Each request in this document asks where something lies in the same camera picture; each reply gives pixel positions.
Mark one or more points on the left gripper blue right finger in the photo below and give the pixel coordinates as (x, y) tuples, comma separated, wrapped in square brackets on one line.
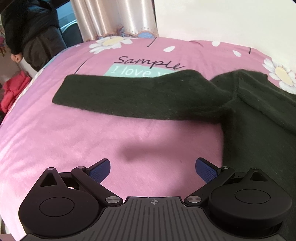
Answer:
[(206, 170)]

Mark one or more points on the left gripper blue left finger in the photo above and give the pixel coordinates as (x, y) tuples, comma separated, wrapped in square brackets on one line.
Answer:
[(99, 171)]

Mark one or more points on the dark green knit sweater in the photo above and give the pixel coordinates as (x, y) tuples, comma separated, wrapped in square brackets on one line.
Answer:
[(257, 118)]

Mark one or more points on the red clothes pile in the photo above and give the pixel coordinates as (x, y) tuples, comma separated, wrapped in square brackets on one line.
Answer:
[(12, 89)]

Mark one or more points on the pink floral bed sheet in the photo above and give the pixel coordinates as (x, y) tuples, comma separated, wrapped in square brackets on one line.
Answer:
[(148, 157)]

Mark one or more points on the shiny beige curtain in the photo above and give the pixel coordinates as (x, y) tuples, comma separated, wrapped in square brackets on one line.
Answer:
[(99, 19)]

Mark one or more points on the person in black jacket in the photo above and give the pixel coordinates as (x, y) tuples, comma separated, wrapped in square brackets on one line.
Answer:
[(32, 32)]

